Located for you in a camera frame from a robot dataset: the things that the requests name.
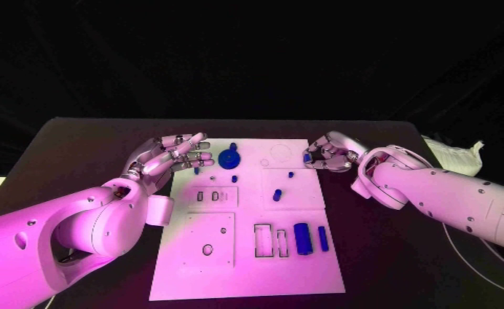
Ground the white crumpled cloth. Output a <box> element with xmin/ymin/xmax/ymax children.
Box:
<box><xmin>420</xmin><ymin>134</ymin><xmax>485</xmax><ymax>178</ymax></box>

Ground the thin long blue cylinder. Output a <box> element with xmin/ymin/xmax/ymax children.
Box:
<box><xmin>317</xmin><ymin>226</ymin><xmax>331</xmax><ymax>253</ymax></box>

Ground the white task board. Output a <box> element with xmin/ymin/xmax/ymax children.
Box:
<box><xmin>148</xmin><ymin>138</ymin><xmax>347</xmax><ymax>302</ymax></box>

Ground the blue gear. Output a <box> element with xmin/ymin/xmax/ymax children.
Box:
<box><xmin>217</xmin><ymin>149</ymin><xmax>242</xmax><ymax>171</ymax></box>

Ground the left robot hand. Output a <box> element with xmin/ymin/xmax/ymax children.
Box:
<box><xmin>119</xmin><ymin>132</ymin><xmax>216</xmax><ymax>197</ymax></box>

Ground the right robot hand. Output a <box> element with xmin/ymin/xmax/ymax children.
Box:
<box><xmin>301</xmin><ymin>130</ymin><xmax>371</xmax><ymax>173</ymax></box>

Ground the white cable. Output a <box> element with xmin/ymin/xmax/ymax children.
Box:
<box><xmin>478</xmin><ymin>237</ymin><xmax>504</xmax><ymax>257</ymax></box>
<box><xmin>440</xmin><ymin>223</ymin><xmax>504</xmax><ymax>288</ymax></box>

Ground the thick blue cylinder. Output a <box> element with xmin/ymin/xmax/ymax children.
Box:
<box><xmin>292</xmin><ymin>222</ymin><xmax>315</xmax><ymax>256</ymax></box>

